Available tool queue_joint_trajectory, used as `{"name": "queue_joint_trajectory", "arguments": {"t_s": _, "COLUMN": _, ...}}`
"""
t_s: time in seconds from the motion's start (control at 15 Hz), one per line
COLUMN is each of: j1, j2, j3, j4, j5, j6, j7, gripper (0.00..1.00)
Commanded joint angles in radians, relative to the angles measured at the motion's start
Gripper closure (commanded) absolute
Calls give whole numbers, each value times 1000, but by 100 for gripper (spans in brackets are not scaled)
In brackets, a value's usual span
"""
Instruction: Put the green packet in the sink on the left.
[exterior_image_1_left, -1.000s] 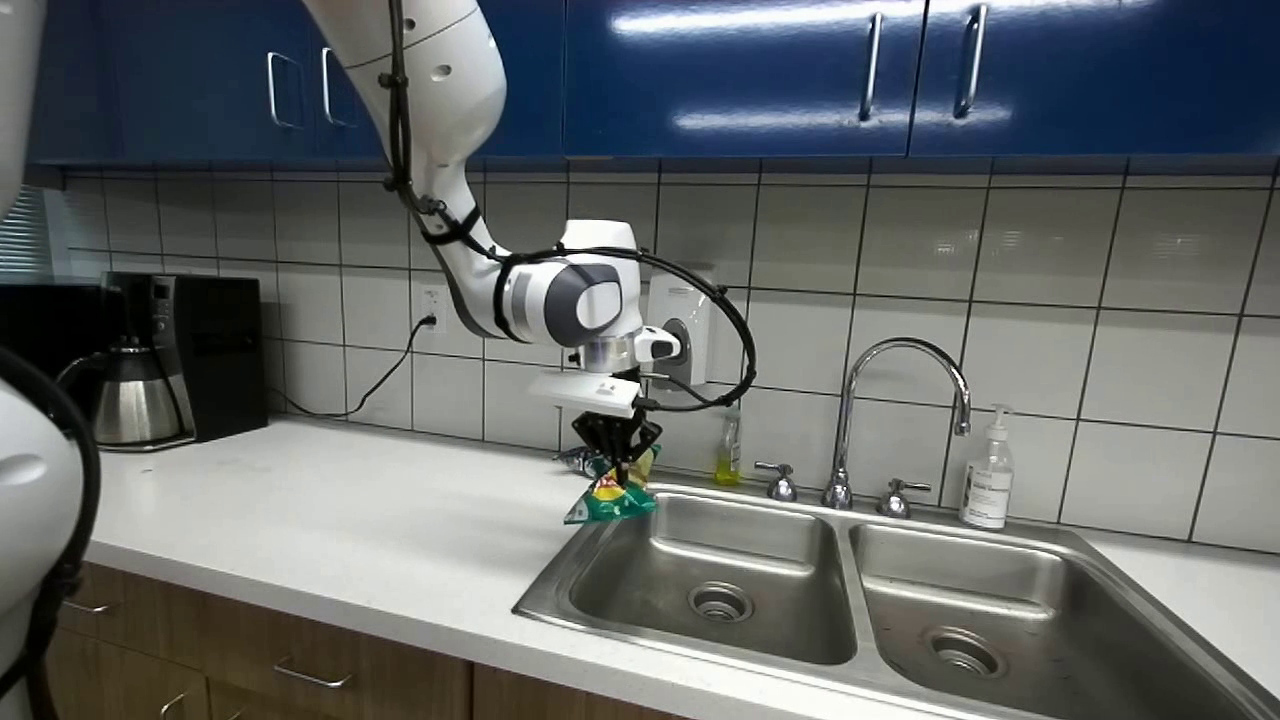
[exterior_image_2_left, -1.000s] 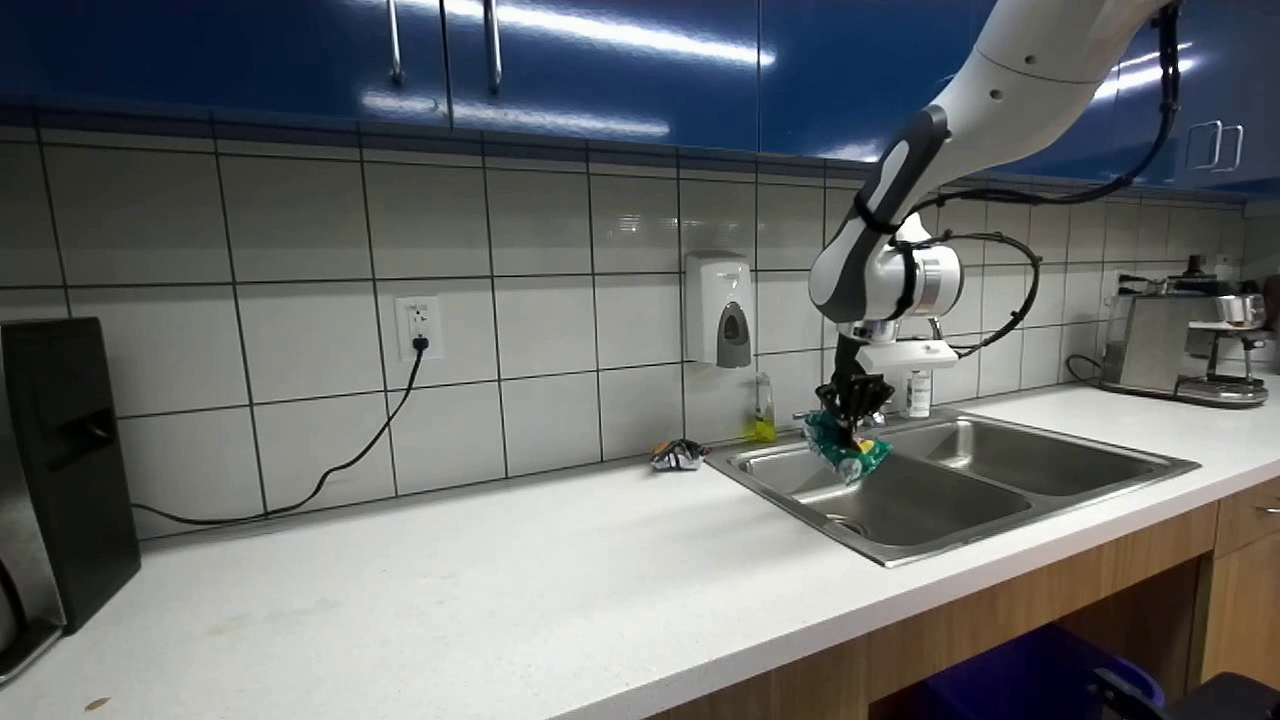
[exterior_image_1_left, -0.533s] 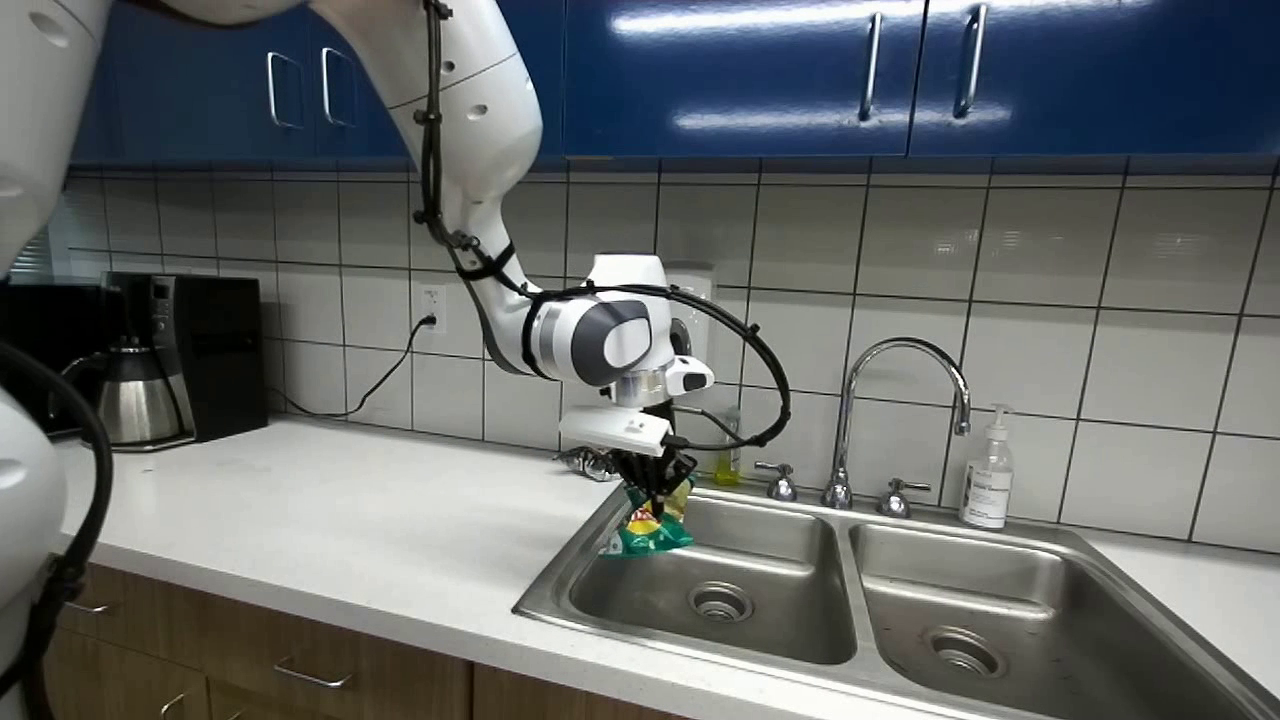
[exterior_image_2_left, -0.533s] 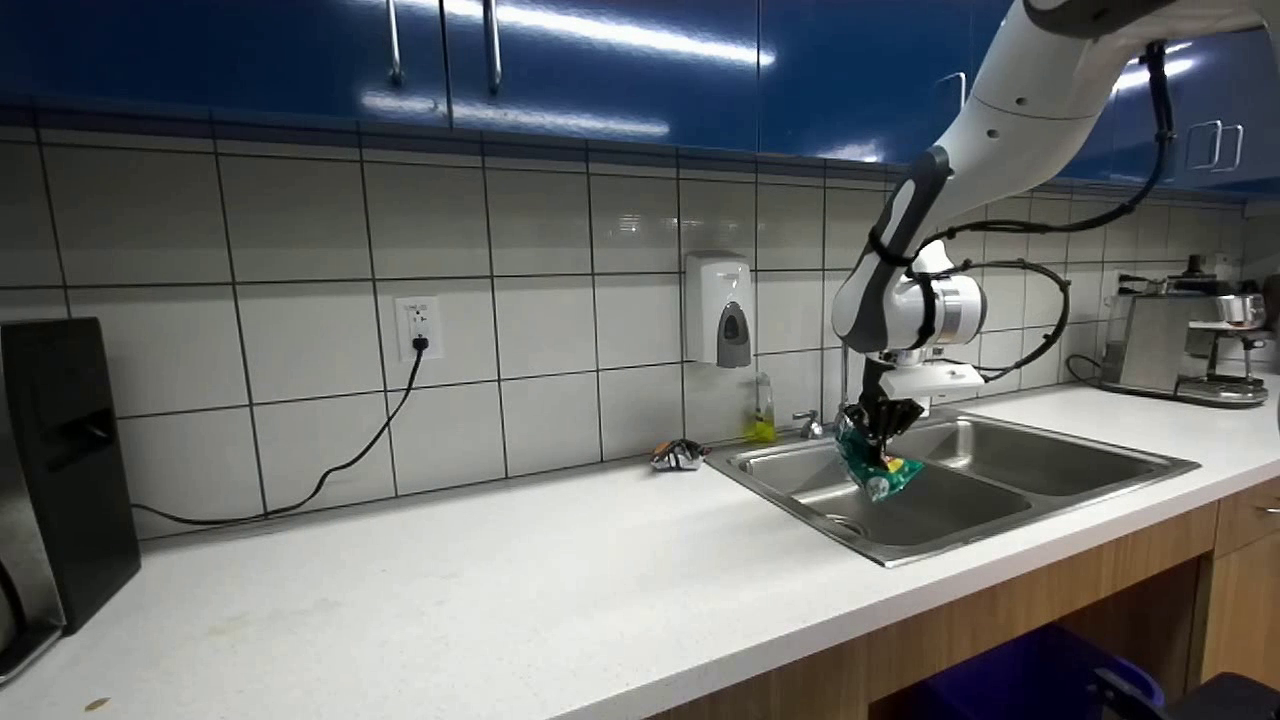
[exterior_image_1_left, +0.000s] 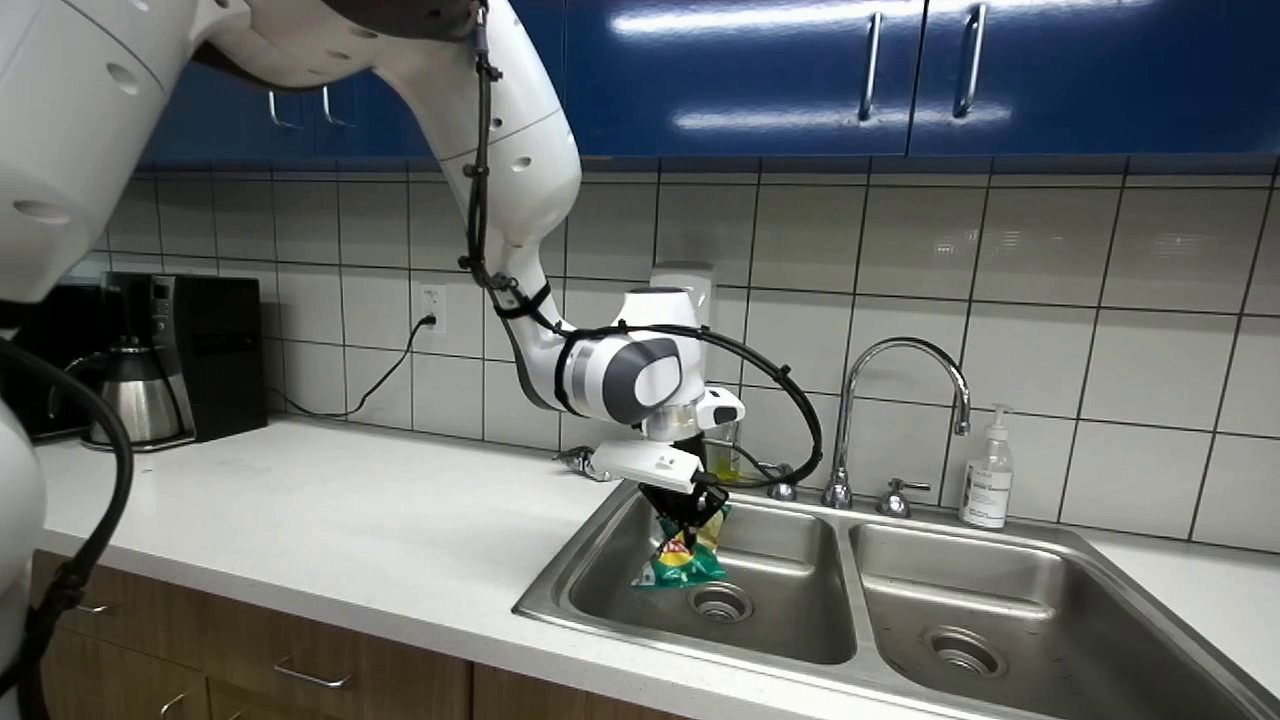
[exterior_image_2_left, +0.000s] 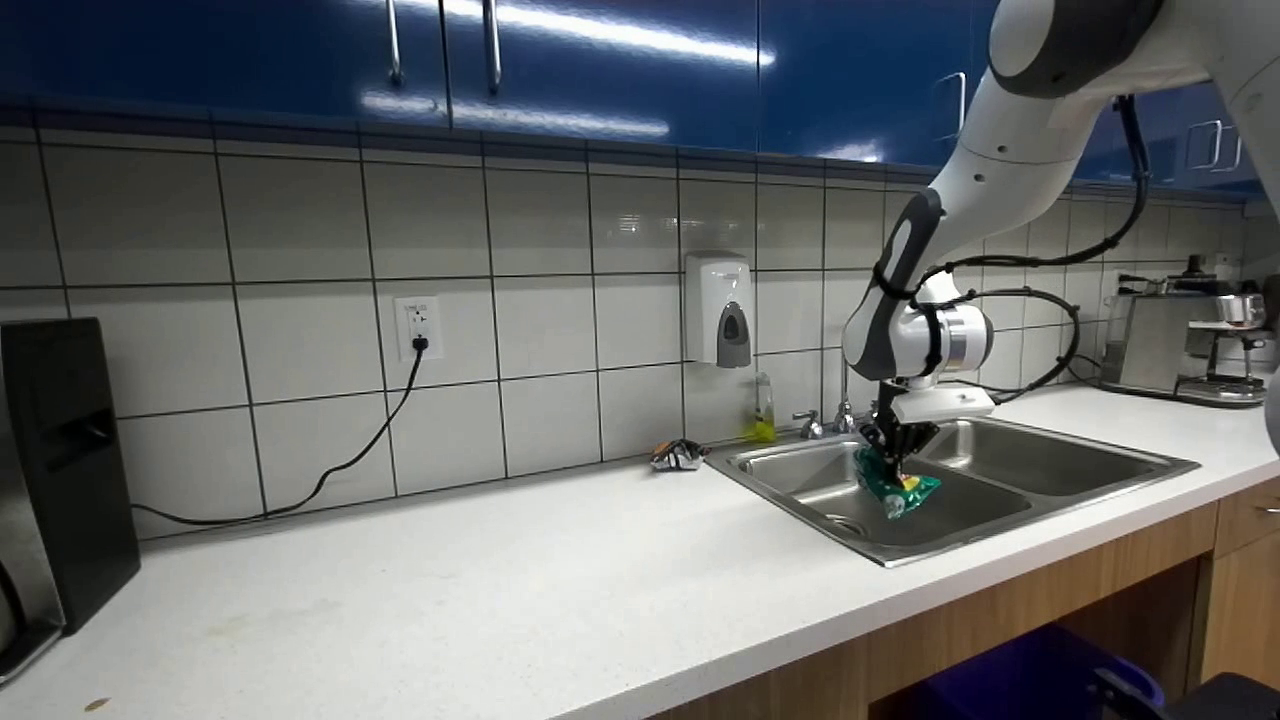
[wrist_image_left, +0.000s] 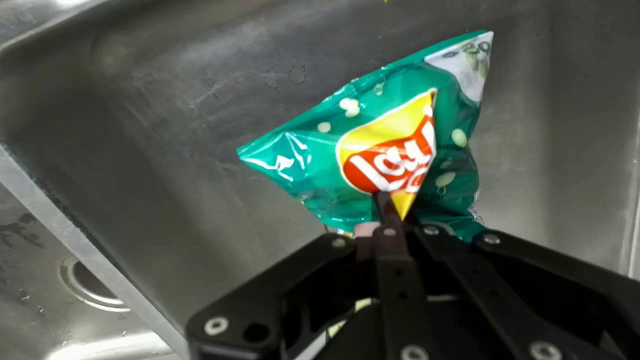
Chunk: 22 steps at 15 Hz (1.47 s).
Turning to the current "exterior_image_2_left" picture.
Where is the black coffee maker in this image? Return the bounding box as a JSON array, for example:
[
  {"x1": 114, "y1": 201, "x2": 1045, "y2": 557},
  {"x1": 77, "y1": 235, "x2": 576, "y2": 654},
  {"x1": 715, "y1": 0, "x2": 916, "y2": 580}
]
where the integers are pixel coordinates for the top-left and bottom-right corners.
[{"x1": 0, "y1": 312, "x2": 143, "y2": 689}]

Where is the wooden base cabinet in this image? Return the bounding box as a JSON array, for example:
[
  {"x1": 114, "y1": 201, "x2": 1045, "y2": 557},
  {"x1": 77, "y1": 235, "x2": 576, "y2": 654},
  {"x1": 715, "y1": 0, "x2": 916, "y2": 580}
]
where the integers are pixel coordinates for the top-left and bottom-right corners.
[{"x1": 646, "y1": 477, "x2": 1280, "y2": 720}]

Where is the white wall outlet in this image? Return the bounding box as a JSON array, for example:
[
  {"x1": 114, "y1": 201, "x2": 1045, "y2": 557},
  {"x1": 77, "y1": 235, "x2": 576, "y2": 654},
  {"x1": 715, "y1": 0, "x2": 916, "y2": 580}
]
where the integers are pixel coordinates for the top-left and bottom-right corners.
[{"x1": 392, "y1": 292, "x2": 448, "y2": 365}]

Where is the silver espresso machine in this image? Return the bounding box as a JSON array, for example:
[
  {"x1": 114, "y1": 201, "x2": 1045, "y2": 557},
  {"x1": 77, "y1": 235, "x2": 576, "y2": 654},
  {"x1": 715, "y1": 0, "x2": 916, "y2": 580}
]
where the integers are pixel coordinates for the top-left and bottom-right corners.
[{"x1": 1101, "y1": 257, "x2": 1280, "y2": 412}]

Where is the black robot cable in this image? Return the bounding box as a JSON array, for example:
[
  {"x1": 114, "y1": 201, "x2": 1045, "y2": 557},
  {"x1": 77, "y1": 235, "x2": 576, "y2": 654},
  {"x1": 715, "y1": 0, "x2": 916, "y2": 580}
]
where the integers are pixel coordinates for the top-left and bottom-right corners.
[{"x1": 933, "y1": 91, "x2": 1153, "y2": 408}]

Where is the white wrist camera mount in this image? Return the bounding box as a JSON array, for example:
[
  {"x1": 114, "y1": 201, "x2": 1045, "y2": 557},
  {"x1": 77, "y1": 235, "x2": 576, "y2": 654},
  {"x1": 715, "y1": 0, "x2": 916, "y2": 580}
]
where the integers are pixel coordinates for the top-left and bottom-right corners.
[{"x1": 896, "y1": 382, "x2": 999, "y2": 431}]

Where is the stainless steel double sink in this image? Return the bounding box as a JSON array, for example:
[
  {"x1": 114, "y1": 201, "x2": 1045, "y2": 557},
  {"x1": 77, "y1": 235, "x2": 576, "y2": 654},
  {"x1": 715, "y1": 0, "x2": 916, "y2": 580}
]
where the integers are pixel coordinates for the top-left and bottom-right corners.
[{"x1": 702, "y1": 403, "x2": 1202, "y2": 572}]

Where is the green dish soap bottle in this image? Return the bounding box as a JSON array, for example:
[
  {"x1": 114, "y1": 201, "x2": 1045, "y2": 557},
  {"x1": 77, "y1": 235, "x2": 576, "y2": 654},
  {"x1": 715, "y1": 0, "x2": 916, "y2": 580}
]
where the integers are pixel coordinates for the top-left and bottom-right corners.
[{"x1": 741, "y1": 374, "x2": 784, "y2": 453}]

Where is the black power cord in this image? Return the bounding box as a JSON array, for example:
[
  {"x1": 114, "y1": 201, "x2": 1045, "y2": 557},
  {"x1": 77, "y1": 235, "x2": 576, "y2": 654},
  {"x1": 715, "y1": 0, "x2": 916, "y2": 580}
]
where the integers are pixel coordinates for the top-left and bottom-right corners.
[{"x1": 129, "y1": 332, "x2": 430, "y2": 532}]

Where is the white wall soap dispenser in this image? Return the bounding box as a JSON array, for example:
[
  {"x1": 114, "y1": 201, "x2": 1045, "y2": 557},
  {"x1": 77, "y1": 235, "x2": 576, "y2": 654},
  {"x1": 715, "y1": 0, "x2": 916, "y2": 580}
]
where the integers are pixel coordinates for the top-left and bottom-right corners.
[{"x1": 679, "y1": 251, "x2": 758, "y2": 374}]

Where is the blue bin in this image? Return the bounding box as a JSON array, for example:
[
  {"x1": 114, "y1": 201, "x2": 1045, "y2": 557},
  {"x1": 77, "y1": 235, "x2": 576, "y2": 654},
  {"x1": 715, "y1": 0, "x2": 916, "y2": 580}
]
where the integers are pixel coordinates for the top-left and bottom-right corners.
[{"x1": 916, "y1": 620, "x2": 1167, "y2": 720}]

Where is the chrome gooseneck faucet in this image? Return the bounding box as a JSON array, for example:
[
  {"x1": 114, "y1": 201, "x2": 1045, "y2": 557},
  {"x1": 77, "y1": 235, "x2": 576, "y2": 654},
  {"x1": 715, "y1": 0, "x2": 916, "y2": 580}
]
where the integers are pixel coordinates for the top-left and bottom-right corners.
[{"x1": 828, "y1": 350, "x2": 860, "y2": 436}]

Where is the small dark wrapper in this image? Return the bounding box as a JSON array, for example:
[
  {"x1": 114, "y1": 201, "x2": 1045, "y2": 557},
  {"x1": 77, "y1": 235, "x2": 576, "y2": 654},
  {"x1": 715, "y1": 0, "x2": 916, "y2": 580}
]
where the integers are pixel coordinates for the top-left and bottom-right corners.
[{"x1": 646, "y1": 436, "x2": 712, "y2": 482}]

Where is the blue cabinet door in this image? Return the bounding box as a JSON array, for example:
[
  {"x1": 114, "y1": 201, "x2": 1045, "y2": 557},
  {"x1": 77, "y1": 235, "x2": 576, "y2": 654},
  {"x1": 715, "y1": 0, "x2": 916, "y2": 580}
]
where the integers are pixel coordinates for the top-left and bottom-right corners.
[
  {"x1": 443, "y1": 0, "x2": 769, "y2": 159},
  {"x1": 0, "y1": 0, "x2": 451, "y2": 135},
  {"x1": 1075, "y1": 77, "x2": 1270, "y2": 201},
  {"x1": 756, "y1": 0, "x2": 999, "y2": 177}
]

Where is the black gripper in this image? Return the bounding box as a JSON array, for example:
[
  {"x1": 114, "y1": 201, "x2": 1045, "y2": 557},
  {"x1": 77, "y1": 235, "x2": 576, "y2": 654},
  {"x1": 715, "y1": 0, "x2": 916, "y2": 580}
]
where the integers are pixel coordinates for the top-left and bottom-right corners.
[{"x1": 860, "y1": 403, "x2": 938, "y2": 497}]

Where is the black chair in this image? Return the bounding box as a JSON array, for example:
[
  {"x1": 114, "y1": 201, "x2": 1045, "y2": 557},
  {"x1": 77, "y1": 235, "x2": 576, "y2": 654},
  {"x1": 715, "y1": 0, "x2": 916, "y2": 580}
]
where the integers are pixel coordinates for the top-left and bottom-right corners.
[{"x1": 1086, "y1": 666, "x2": 1280, "y2": 720}]

